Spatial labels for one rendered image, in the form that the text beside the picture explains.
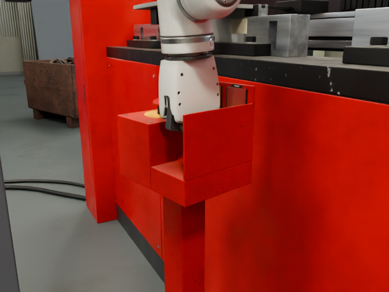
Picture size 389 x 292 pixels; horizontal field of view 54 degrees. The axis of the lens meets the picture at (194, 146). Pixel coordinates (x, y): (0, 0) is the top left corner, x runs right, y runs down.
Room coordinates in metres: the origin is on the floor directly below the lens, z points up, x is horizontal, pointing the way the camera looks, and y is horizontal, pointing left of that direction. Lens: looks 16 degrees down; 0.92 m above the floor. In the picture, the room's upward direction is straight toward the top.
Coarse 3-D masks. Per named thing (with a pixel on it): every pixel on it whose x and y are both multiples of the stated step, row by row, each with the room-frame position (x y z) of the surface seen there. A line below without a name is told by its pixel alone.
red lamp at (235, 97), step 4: (228, 88) 0.70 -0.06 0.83; (232, 88) 0.70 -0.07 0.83; (236, 88) 0.69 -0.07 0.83; (228, 92) 0.70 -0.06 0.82; (232, 92) 0.70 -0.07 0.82; (236, 92) 0.69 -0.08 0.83; (240, 92) 0.68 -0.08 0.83; (244, 92) 0.67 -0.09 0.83; (228, 96) 0.70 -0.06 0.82; (232, 96) 0.70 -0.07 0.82; (236, 96) 0.69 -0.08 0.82; (240, 96) 0.68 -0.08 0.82; (244, 96) 0.67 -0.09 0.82; (228, 100) 0.70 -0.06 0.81; (232, 100) 0.70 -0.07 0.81; (236, 100) 0.69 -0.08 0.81; (240, 100) 0.68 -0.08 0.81; (244, 100) 0.67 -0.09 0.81; (228, 104) 0.70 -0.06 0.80; (232, 104) 0.70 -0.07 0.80; (236, 104) 0.69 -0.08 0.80; (240, 104) 0.68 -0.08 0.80
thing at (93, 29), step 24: (72, 0) 1.93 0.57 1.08; (96, 0) 1.81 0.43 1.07; (120, 0) 1.87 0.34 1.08; (144, 0) 1.92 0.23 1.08; (72, 24) 1.96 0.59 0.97; (96, 24) 1.81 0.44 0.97; (120, 24) 1.86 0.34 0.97; (96, 48) 1.81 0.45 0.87; (96, 72) 1.80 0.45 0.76; (96, 96) 1.80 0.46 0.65; (96, 120) 1.80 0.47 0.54; (96, 144) 1.79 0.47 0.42; (96, 168) 1.79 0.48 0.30; (96, 192) 1.78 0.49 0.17; (96, 216) 1.79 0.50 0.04
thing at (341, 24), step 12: (336, 12) 1.13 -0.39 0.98; (348, 12) 1.09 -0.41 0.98; (312, 24) 1.20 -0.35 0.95; (324, 24) 1.16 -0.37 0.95; (336, 24) 1.12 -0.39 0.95; (348, 24) 1.08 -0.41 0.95; (312, 36) 1.21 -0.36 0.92; (324, 36) 1.16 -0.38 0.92; (336, 36) 1.13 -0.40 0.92; (348, 36) 1.08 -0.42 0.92; (312, 48) 1.20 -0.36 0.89; (324, 48) 1.16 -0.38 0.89; (336, 48) 1.11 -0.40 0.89
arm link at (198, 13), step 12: (180, 0) 0.56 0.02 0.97; (192, 0) 0.54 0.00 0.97; (204, 0) 0.52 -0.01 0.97; (216, 0) 0.52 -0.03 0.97; (228, 0) 0.53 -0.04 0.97; (240, 0) 0.55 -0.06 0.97; (192, 12) 0.56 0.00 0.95; (204, 12) 0.54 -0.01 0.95; (216, 12) 0.53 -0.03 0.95; (228, 12) 0.54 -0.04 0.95
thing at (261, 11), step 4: (260, 4) 1.05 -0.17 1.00; (256, 8) 1.05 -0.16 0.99; (260, 8) 1.05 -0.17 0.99; (264, 8) 1.05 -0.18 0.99; (248, 12) 1.08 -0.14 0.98; (252, 12) 1.07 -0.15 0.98; (256, 12) 1.05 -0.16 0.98; (260, 12) 1.05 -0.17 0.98; (264, 12) 1.05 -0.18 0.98; (248, 16) 1.08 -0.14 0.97; (252, 16) 1.06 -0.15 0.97
